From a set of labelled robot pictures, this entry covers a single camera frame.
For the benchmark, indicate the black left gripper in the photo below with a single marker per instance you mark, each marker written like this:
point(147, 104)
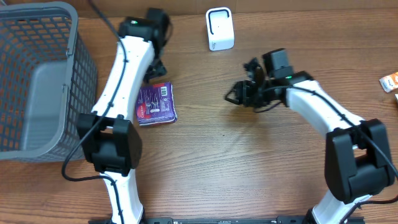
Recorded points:
point(160, 71)

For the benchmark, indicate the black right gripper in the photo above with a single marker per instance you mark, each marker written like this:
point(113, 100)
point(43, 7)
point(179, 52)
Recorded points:
point(243, 95)

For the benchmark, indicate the purple sanitary pad pack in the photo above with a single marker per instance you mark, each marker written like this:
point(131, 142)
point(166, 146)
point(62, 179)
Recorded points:
point(155, 105)

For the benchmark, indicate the small orange snack packet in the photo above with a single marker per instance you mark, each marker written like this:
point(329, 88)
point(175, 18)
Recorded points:
point(389, 83)

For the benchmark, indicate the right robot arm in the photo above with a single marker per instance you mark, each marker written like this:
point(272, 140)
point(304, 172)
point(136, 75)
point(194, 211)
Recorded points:
point(358, 162)

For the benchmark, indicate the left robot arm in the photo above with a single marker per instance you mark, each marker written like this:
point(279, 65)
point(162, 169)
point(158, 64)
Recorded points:
point(107, 135)

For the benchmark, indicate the white barcode scanner stand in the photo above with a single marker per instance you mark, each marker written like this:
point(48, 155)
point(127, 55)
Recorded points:
point(219, 24)

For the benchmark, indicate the grey plastic shopping basket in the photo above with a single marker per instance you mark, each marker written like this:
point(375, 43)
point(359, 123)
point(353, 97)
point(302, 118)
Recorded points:
point(48, 79)

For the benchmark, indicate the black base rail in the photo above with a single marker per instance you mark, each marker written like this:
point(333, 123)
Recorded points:
point(277, 220)

